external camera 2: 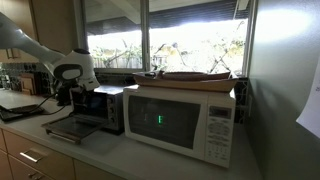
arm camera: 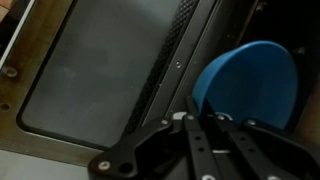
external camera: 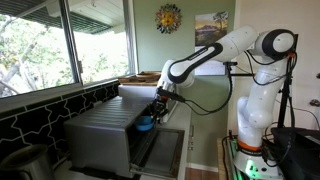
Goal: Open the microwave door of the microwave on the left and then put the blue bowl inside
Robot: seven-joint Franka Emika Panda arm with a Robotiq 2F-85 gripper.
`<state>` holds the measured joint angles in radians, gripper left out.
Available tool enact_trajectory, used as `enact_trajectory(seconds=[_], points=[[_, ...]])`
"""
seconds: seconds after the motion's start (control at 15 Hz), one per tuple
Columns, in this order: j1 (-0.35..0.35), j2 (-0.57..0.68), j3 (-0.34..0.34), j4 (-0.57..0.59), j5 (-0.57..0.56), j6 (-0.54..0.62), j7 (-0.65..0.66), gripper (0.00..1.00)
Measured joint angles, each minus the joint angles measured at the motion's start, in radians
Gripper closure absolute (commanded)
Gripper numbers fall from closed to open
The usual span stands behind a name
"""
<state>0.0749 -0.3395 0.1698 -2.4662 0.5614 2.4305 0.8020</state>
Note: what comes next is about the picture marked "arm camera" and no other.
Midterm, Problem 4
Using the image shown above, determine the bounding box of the silver toaster oven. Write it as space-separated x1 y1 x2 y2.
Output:
0 0 320 168

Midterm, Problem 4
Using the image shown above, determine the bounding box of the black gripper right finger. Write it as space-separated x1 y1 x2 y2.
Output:
202 99 320 180

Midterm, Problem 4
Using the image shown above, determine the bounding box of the blue plastic bowl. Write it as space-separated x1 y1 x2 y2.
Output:
191 40 299 131

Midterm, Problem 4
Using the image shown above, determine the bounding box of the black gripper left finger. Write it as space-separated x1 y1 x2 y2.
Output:
87 95 218 180

